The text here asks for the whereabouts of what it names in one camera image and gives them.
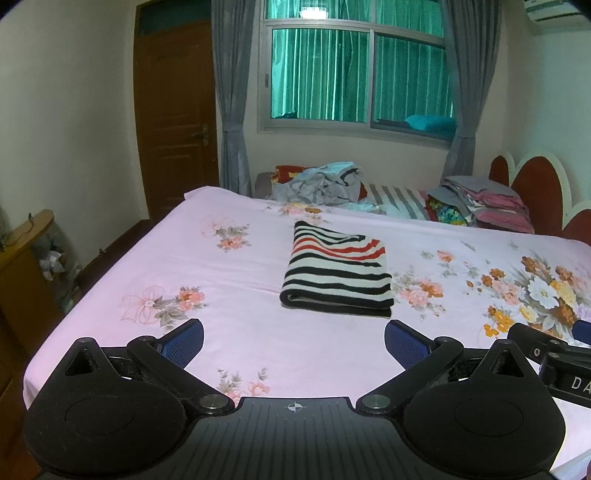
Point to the bed with pink floral sheet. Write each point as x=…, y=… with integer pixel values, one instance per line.
x=231, y=277

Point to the striped knit sweater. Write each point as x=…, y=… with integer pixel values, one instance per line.
x=337, y=272

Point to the pile of grey clothes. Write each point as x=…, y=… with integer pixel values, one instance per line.
x=318, y=184

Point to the stack of folded pink clothes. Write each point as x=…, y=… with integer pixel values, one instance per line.
x=494, y=203

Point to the grey curtain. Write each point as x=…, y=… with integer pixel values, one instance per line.
x=233, y=92
x=471, y=92

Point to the brown wooden door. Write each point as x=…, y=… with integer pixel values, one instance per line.
x=175, y=124

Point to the crumpled white paper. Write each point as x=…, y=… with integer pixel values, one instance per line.
x=51, y=263

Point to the grey striped pillow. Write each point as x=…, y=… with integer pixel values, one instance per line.
x=397, y=201

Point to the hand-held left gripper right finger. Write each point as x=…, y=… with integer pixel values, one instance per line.
x=406, y=344

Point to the colourful floral cushion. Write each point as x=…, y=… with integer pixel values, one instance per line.
x=445, y=212

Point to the white air conditioner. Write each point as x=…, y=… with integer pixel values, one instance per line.
x=551, y=9

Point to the wooden cabinet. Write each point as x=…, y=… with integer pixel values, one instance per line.
x=23, y=277

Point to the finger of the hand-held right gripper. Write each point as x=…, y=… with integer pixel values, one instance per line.
x=531, y=339
x=584, y=332

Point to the teal cloth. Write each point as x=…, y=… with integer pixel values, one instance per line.
x=429, y=122

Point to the window with green blinds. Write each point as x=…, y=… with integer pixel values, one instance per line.
x=355, y=74

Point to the red cushion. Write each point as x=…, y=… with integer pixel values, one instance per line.
x=286, y=173

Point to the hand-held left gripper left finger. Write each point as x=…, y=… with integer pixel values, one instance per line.
x=184, y=344

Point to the red and white scalloped headboard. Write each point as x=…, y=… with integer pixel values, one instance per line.
x=540, y=184

